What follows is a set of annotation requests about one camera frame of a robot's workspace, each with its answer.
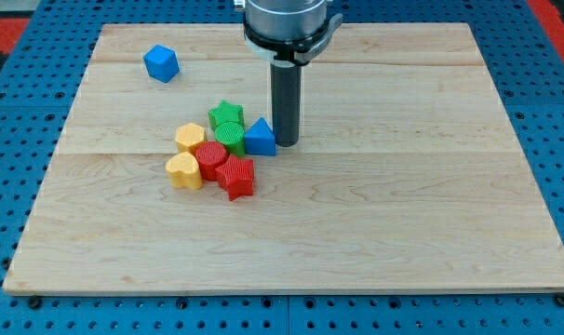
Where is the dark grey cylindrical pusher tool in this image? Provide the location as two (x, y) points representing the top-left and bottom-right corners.
(270, 65), (302, 147)

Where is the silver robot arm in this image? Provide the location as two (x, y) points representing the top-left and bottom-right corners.
(233, 0), (343, 147)

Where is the yellow hexagon block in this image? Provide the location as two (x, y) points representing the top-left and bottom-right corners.
(175, 123), (207, 154)

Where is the blue cube block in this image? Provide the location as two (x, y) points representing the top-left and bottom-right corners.
(143, 45), (180, 83)

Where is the yellow heart block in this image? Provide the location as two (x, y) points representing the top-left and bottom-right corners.
(166, 152), (203, 190)

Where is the blue triangle block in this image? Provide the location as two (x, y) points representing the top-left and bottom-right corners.
(244, 118), (276, 156)

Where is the green star block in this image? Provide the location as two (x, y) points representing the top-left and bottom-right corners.
(208, 100), (245, 130)

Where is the green cylinder block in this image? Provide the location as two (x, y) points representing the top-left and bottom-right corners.
(215, 122), (246, 157)

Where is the red cylinder block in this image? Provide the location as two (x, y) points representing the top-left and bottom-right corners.
(195, 141), (228, 181)

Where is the red star block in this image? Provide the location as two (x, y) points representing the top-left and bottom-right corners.
(215, 154), (254, 201)

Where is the wooden board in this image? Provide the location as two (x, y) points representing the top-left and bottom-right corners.
(4, 23), (564, 296)

